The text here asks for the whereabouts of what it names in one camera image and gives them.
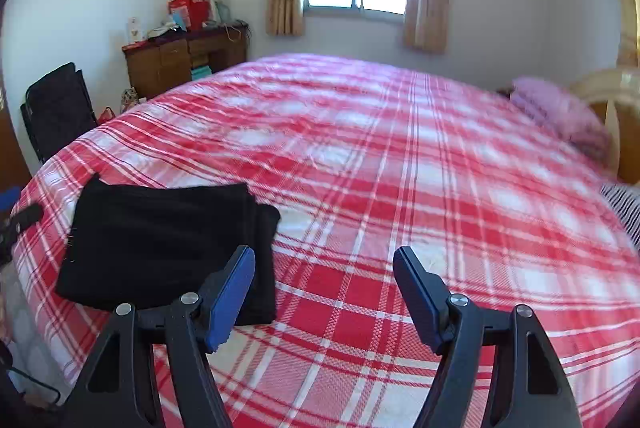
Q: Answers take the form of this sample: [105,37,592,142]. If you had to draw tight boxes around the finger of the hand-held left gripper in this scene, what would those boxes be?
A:
[0,202,45,261]

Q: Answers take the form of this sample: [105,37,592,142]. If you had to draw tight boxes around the patterned bag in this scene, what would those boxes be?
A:
[120,86,140,115]

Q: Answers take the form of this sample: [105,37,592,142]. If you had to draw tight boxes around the cream wooden headboard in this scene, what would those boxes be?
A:
[570,0,640,185]

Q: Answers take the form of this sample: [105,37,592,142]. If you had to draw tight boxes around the pink folded blanket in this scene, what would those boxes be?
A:
[509,77,615,165]

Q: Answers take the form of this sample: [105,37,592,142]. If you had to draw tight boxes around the red plaid bed sheet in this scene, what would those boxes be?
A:
[10,53,640,428]

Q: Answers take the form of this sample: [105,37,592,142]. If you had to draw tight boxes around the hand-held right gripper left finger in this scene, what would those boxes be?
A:
[62,244,257,428]

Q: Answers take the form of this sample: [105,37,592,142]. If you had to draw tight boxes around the black pants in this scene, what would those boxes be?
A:
[55,174,282,326]

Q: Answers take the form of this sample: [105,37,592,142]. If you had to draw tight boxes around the red gift bag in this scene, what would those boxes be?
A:
[168,0,211,31]

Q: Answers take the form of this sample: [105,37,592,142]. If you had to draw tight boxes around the black chair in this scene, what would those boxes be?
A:
[20,62,99,164]

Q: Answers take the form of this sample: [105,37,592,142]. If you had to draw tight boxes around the brown wooden desk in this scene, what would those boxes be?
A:
[122,24,250,101]

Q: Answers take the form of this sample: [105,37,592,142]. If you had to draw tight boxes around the striped pillow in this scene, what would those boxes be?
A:
[600,183,640,251]

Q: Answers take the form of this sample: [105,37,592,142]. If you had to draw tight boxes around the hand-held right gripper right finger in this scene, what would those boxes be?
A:
[392,245,583,428]

